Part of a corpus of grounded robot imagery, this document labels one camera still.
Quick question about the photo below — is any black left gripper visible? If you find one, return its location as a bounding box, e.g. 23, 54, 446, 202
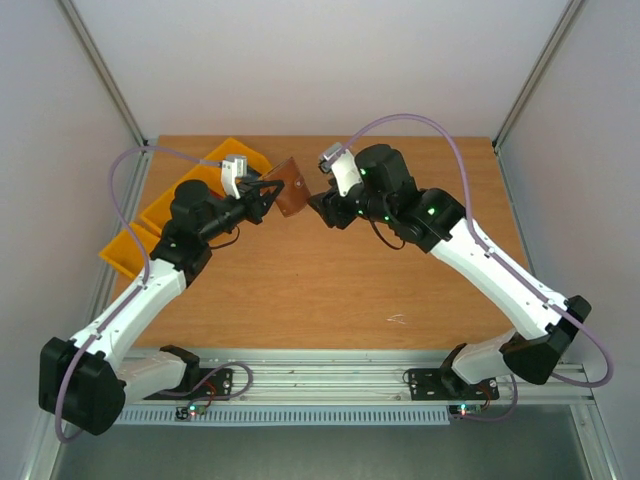
200, 178, 284, 242

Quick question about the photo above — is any brown leather card holder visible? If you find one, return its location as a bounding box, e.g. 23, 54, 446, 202
261, 157, 311, 218

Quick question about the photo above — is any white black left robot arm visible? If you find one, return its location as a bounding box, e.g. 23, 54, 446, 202
38, 180, 284, 443

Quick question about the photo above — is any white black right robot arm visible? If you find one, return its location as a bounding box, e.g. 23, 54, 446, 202
309, 143, 591, 397

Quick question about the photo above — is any yellow bin near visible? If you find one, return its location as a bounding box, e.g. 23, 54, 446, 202
99, 223, 159, 279

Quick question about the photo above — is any left small circuit board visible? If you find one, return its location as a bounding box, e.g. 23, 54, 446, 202
174, 404, 208, 421

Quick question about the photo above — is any small circuit board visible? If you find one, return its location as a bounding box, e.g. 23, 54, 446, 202
174, 404, 208, 421
448, 403, 487, 417

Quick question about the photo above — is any right small circuit board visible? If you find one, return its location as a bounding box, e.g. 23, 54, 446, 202
448, 403, 487, 417

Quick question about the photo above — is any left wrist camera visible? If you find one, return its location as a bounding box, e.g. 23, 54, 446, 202
220, 154, 248, 199

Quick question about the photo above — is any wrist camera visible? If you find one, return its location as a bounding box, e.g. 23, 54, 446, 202
220, 154, 248, 199
318, 142, 362, 197

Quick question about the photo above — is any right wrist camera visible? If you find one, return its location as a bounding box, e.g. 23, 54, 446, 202
318, 142, 362, 197

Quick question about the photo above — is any left aluminium frame post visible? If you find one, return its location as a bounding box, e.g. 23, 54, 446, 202
54, 0, 151, 151

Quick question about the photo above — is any aluminium frame post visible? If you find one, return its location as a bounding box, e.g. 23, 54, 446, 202
54, 0, 151, 151
492, 0, 586, 156

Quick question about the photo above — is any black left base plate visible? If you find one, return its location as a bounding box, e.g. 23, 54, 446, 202
144, 368, 234, 401

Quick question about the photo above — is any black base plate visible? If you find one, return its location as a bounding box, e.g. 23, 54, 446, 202
402, 368, 500, 401
144, 368, 234, 401

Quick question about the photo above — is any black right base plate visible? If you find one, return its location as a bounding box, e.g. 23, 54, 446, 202
402, 368, 500, 401

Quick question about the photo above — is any right aluminium frame post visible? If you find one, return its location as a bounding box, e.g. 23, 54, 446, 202
492, 0, 586, 156

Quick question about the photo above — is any grey slotted cable duct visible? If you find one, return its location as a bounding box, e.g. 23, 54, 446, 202
116, 405, 449, 427

